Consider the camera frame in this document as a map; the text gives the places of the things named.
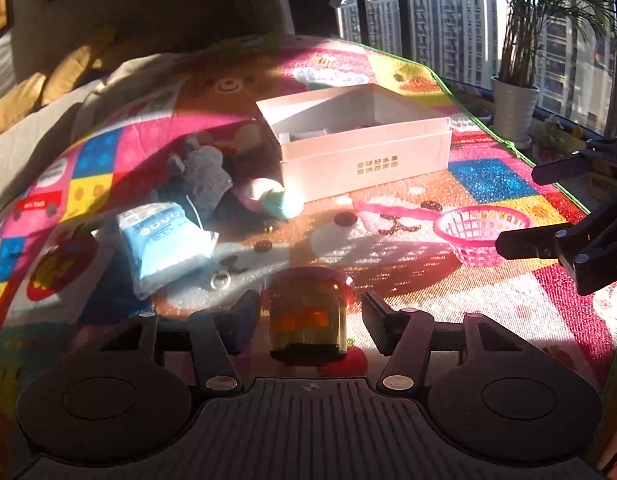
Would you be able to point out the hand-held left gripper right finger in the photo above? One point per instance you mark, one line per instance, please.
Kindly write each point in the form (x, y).
(376, 321)

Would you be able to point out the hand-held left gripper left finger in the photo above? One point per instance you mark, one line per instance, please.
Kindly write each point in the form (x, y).
(243, 319)

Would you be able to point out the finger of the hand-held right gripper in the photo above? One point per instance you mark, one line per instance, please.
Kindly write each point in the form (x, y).
(558, 169)
(528, 244)

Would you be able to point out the pink plastic basket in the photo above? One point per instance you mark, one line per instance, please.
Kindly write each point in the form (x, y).
(476, 252)

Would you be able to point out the amber jar with red lid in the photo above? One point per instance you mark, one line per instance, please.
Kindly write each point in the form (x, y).
(308, 320)

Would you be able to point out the pink cardboard box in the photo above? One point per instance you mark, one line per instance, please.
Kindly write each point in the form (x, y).
(368, 160)

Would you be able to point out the small potted plant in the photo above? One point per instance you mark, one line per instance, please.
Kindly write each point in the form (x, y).
(553, 132)

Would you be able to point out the colourful play mat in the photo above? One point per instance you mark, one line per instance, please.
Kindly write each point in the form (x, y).
(488, 180)

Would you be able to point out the potted palm in white pot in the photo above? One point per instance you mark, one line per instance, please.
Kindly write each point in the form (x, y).
(513, 105)

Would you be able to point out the blue tissue pack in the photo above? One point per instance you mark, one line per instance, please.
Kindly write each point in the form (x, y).
(163, 250)

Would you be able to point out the pink round toy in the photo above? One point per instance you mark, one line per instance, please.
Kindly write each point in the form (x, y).
(271, 197)

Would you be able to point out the grey plush toy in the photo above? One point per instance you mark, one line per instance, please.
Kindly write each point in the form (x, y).
(203, 175)

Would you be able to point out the beige blanket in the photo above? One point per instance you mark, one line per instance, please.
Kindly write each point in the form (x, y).
(38, 130)

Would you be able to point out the yellow pillow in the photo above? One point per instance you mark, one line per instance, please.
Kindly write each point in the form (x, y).
(73, 65)
(16, 100)

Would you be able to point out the black window frame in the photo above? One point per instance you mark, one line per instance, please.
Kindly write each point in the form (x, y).
(403, 20)

